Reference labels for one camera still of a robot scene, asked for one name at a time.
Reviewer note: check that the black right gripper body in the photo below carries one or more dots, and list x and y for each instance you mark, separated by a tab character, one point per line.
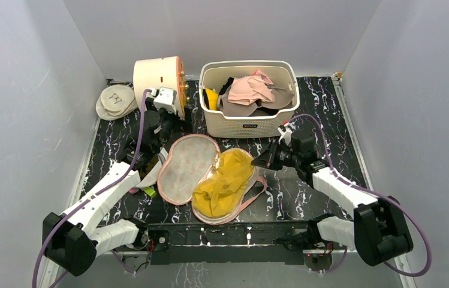
272	153

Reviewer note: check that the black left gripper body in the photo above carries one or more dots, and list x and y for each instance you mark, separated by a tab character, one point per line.
171	123

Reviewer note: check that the floral mesh laundry bag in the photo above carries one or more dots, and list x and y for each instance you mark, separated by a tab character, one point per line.
191	160

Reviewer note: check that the yellow bra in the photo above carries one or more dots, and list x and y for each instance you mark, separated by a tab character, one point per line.
218	195

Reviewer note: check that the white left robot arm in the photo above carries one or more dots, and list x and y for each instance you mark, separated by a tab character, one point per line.
74	238

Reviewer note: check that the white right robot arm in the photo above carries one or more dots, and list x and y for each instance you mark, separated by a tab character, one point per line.
377	229

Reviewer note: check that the beige bra wash bag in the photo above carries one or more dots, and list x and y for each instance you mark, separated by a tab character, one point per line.
116	102

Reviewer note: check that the white round mesh laundry bag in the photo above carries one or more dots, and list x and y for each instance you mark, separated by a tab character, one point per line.
151	178

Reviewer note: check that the white perforated laundry basket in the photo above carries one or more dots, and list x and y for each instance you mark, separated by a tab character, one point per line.
219	76

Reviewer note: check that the pink bra in basket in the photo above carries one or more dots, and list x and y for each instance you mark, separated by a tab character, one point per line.
249	89

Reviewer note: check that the yellow garment in basket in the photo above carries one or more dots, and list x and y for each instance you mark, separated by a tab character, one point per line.
210	98

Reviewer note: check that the cream and orange mini washer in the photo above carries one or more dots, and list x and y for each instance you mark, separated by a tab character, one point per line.
156	73

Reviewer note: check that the green and pink tags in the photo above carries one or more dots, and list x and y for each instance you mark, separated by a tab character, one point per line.
150	191

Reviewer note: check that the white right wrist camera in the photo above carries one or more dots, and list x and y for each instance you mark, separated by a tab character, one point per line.
285	134

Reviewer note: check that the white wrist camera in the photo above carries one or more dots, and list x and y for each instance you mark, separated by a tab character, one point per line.
285	134
164	98

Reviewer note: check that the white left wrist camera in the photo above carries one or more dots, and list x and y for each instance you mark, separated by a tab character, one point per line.
164	98

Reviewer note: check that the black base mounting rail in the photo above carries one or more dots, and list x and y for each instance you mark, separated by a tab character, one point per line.
224	238

